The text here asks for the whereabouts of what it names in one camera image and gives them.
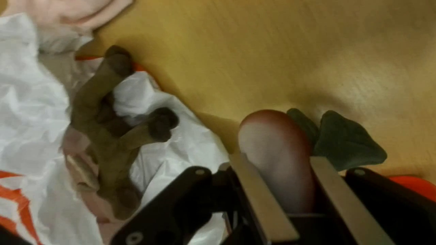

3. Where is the white orange plastic carrier bag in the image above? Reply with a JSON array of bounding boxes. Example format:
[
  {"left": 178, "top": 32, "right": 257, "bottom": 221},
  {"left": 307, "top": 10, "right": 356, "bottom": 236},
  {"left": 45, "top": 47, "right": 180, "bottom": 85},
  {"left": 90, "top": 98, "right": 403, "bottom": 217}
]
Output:
[{"left": 0, "top": 13, "right": 232, "bottom": 245}]

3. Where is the brown plush reindeer toy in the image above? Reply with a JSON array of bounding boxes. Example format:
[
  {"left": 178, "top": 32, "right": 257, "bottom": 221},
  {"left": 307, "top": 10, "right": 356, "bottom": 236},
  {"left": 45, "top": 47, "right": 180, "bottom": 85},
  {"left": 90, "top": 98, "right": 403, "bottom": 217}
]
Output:
[{"left": 69, "top": 44, "right": 181, "bottom": 222}]

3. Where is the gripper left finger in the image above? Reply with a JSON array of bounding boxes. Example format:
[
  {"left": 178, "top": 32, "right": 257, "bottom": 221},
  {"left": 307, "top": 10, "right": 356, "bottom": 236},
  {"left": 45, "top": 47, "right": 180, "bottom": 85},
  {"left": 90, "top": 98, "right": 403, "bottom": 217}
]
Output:
[{"left": 108, "top": 152, "right": 302, "bottom": 245}]

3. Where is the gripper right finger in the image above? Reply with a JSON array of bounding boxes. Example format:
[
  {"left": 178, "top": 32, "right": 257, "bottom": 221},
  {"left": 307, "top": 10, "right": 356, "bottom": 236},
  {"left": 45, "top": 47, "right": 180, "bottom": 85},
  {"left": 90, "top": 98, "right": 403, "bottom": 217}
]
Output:
[{"left": 309, "top": 156, "right": 436, "bottom": 245}]

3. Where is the red plush fruit with leaves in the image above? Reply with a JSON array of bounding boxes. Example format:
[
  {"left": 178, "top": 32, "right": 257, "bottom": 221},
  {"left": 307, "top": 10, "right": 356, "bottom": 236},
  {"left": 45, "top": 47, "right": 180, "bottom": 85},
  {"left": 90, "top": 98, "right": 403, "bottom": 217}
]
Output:
[{"left": 237, "top": 108, "right": 388, "bottom": 216}]

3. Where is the red vegetable toy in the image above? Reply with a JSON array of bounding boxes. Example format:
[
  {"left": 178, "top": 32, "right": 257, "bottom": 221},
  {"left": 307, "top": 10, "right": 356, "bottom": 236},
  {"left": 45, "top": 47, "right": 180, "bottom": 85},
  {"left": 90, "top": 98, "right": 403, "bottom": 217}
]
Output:
[{"left": 387, "top": 175, "right": 436, "bottom": 205}]

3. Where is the pink cloth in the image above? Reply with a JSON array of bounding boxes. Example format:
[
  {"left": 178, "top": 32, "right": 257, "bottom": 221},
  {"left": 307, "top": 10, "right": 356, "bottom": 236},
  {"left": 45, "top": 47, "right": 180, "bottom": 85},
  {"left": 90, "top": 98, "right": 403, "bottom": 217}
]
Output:
[{"left": 0, "top": 0, "right": 136, "bottom": 35}]

